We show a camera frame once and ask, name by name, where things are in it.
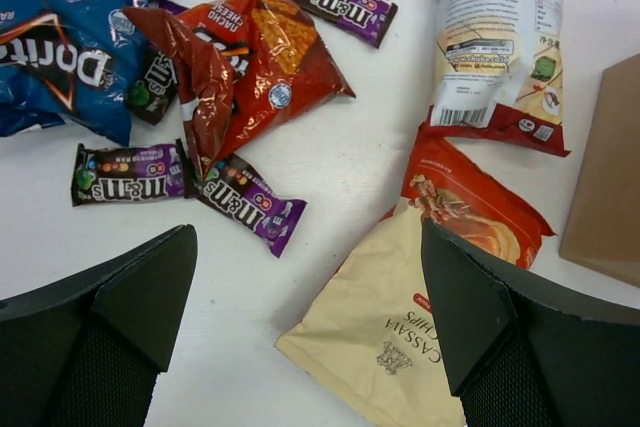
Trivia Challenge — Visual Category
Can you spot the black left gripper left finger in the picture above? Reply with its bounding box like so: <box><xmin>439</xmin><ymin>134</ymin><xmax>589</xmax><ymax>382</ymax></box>
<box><xmin>1</xmin><ymin>225</ymin><xmax>198</xmax><ymax>426</ymax></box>

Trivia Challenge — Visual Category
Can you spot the blue snack packet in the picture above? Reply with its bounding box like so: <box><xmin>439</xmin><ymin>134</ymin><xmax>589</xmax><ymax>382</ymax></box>
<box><xmin>1</xmin><ymin>0</ymin><xmax>159</xmax><ymax>146</ymax></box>

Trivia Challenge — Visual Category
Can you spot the brown paper bag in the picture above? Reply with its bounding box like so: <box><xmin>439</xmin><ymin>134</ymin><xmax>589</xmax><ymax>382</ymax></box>
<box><xmin>559</xmin><ymin>55</ymin><xmax>639</xmax><ymax>286</ymax></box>

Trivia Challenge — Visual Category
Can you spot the brown m&m's packet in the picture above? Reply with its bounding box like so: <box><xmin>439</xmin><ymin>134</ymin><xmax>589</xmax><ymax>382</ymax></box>
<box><xmin>294</xmin><ymin>0</ymin><xmax>398</xmax><ymax>48</ymax></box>
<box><xmin>198</xmin><ymin>154</ymin><xmax>307</xmax><ymax>258</ymax></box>
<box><xmin>70</xmin><ymin>139</ymin><xmax>196</xmax><ymax>207</ymax></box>
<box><xmin>123</xmin><ymin>0</ymin><xmax>189</xmax><ymax>127</ymax></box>

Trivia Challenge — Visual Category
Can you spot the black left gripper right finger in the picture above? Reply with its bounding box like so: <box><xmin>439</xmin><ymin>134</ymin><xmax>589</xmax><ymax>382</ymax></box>
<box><xmin>421</xmin><ymin>221</ymin><xmax>639</xmax><ymax>426</ymax></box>

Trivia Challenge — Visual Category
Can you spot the brown M&M's packet front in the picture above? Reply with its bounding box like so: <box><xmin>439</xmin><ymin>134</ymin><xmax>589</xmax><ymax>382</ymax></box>
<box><xmin>70</xmin><ymin>139</ymin><xmax>196</xmax><ymax>207</ymax></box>

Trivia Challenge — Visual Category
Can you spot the red and beige snack bag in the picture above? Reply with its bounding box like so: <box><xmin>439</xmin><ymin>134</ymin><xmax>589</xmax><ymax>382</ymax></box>
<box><xmin>276</xmin><ymin>132</ymin><xmax>552</xmax><ymax>426</ymax></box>

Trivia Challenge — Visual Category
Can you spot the red snack bag with barcode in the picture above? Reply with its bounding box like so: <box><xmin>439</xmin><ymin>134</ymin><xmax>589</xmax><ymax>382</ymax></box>
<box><xmin>423</xmin><ymin>0</ymin><xmax>568</xmax><ymax>157</ymax></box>

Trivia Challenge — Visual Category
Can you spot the red white snack packet bottom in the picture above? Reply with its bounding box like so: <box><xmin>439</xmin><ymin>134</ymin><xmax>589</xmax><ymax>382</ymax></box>
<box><xmin>123</xmin><ymin>0</ymin><xmax>355</xmax><ymax>180</ymax></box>

